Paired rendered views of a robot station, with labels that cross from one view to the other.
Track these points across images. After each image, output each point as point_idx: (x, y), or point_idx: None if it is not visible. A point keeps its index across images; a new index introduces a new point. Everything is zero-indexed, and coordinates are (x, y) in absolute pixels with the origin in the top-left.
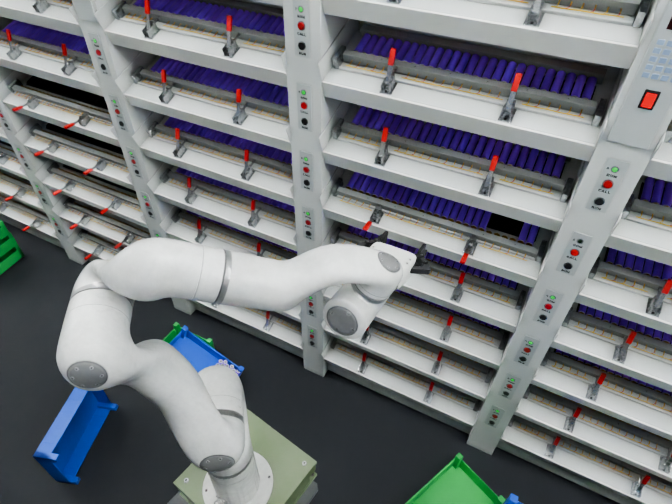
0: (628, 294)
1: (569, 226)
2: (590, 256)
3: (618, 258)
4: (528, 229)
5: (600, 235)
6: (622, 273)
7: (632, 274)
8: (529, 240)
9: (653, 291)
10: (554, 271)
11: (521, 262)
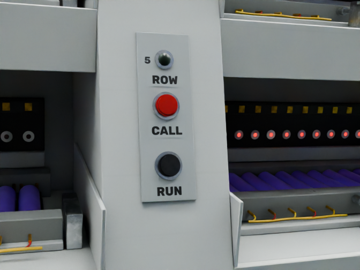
0: (323, 234)
1: (118, 20)
2: (208, 106)
3: (243, 188)
4: (12, 197)
5: (202, 25)
6: (278, 195)
7: (294, 193)
8: (25, 207)
9: (350, 218)
10: (140, 211)
11: (26, 263)
